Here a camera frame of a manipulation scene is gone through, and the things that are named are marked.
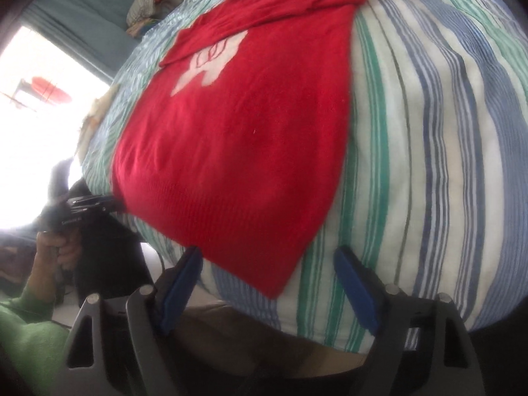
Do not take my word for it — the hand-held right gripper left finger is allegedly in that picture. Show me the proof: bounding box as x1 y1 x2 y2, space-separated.
64 245 203 396

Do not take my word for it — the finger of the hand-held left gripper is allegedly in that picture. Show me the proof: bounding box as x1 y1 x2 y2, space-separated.
68 195 126 214

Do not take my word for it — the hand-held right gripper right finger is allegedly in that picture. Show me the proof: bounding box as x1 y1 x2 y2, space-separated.
333 245 483 396

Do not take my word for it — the red knit sweater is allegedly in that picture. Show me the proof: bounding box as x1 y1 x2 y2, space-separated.
111 0 378 300

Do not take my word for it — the person's left forearm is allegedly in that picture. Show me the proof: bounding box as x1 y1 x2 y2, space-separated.
0 256 72 396

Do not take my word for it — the pile of folded clothes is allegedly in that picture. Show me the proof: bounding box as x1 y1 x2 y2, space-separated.
126 0 171 37

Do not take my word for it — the person's left hand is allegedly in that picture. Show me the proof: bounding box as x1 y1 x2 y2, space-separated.
36 229 82 272

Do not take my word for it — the dark cloth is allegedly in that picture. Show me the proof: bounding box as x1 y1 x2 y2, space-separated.
74 181 154 304

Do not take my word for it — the red object outside window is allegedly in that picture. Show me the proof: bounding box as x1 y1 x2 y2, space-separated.
31 76 74 104

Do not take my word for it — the striped bed sheet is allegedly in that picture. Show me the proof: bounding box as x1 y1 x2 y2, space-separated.
80 0 528 353

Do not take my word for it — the blue curtain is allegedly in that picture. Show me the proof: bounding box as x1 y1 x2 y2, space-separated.
20 0 145 84

